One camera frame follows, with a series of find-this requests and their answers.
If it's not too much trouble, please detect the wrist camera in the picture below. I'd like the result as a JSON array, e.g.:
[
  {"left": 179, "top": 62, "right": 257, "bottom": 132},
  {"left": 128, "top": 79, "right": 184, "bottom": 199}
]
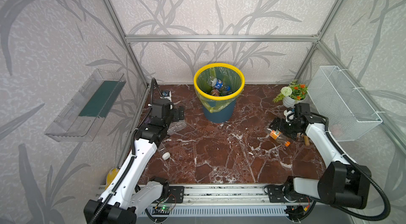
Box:
[
  {"left": 161, "top": 90, "right": 172, "bottom": 101},
  {"left": 284, "top": 108, "right": 295, "bottom": 123}
]

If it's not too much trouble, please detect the circuit board with wires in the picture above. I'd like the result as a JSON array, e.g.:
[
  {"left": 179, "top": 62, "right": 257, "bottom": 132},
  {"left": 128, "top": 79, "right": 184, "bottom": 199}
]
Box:
[
  {"left": 284, "top": 205, "right": 314, "bottom": 223},
  {"left": 151, "top": 194, "right": 177, "bottom": 215}
]

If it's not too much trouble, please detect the right circuit board with wires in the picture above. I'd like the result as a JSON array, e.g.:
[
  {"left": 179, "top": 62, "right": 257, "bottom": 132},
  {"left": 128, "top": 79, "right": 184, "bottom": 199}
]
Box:
[{"left": 284, "top": 205, "right": 314, "bottom": 223}]

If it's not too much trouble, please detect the clear acrylic wall shelf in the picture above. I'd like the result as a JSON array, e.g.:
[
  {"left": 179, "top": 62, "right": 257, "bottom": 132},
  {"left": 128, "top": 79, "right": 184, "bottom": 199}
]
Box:
[{"left": 44, "top": 69, "right": 126, "bottom": 143}]

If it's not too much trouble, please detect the green plastic bin liner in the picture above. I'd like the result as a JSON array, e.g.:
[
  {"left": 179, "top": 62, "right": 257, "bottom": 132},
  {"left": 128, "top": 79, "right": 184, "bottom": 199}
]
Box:
[{"left": 196, "top": 67, "right": 243, "bottom": 114}]

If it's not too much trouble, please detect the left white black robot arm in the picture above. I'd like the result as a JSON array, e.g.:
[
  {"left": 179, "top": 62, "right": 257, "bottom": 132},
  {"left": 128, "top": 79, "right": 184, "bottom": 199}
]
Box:
[{"left": 84, "top": 97, "right": 181, "bottom": 224}]

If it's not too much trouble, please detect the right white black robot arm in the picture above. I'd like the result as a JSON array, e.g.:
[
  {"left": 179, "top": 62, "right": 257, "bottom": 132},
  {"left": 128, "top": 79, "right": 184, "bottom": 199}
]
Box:
[{"left": 264, "top": 103, "right": 391, "bottom": 223}]

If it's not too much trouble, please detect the yellow snack bag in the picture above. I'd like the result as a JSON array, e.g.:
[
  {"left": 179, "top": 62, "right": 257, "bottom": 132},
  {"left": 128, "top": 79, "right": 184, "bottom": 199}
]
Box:
[{"left": 106, "top": 168, "right": 119, "bottom": 188}]

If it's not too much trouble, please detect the clear crushed bottle white cap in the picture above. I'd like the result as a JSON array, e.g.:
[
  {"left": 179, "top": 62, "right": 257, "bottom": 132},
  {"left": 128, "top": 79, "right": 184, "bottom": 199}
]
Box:
[{"left": 167, "top": 120, "right": 187, "bottom": 135}]

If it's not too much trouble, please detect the pepsi blue label bottle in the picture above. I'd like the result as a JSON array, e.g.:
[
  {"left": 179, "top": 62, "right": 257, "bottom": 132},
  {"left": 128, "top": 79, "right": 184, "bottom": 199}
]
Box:
[{"left": 207, "top": 76, "right": 224, "bottom": 90}]

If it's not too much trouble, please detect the blue bin yellow rim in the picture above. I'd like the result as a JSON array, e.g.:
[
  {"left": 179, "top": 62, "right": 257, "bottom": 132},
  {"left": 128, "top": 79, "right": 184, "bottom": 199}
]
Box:
[{"left": 193, "top": 63, "right": 246, "bottom": 125}]

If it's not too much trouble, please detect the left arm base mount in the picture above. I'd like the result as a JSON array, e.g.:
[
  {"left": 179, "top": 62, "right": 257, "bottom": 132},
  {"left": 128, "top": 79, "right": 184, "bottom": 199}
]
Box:
[{"left": 153, "top": 186, "right": 185, "bottom": 204}]

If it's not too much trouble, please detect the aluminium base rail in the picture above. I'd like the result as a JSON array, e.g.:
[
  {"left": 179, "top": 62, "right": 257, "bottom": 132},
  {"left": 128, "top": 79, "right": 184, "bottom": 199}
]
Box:
[{"left": 98, "top": 183, "right": 318, "bottom": 207}]

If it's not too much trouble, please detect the aluminium frame crossbar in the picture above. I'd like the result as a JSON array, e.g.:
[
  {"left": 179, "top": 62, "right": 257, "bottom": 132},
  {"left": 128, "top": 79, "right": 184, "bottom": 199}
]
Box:
[{"left": 125, "top": 35, "right": 319, "bottom": 43}]

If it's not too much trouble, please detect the blue label blue cap bottle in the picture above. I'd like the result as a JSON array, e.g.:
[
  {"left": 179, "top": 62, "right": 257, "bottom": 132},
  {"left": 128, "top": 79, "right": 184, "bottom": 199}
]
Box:
[{"left": 221, "top": 86, "right": 233, "bottom": 96}]

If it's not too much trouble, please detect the white wire mesh basket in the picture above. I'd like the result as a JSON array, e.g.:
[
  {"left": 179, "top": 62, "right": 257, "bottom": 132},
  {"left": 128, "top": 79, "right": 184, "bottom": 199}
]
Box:
[{"left": 308, "top": 66, "right": 382, "bottom": 142}]

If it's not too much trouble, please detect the left circuit board with wires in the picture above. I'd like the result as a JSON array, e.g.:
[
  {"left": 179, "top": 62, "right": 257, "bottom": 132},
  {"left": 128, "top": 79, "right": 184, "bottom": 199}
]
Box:
[{"left": 151, "top": 194, "right": 177, "bottom": 215}]

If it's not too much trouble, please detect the orange label orange cap bottle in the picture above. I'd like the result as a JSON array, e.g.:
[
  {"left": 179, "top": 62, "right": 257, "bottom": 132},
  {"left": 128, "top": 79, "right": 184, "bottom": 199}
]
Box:
[{"left": 266, "top": 128, "right": 291, "bottom": 147}]

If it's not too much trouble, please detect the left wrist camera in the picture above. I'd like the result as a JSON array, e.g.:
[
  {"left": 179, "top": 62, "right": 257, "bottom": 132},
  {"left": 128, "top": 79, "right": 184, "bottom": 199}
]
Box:
[{"left": 161, "top": 90, "right": 172, "bottom": 101}]

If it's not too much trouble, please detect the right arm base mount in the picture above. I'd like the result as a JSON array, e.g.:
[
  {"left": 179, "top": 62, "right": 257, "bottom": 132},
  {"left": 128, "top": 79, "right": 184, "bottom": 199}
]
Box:
[{"left": 263, "top": 184, "right": 307, "bottom": 204}]

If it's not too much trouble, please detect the small clear bottle white cap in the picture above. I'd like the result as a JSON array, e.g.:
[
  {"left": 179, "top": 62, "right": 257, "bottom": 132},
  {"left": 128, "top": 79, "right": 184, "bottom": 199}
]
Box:
[{"left": 157, "top": 143, "right": 171, "bottom": 161}]

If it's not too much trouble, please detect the green spatula wooden handle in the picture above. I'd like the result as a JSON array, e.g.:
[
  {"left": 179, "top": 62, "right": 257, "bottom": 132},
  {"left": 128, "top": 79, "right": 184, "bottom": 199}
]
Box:
[{"left": 303, "top": 135, "right": 310, "bottom": 146}]

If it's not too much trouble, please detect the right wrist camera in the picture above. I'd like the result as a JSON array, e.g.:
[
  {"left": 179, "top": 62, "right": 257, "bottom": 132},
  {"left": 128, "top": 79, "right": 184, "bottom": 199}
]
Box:
[{"left": 284, "top": 108, "right": 295, "bottom": 123}]

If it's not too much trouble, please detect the potted artificial flower plant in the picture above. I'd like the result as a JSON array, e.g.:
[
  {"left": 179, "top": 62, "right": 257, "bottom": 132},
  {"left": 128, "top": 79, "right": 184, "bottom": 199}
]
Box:
[{"left": 273, "top": 79, "right": 308, "bottom": 108}]

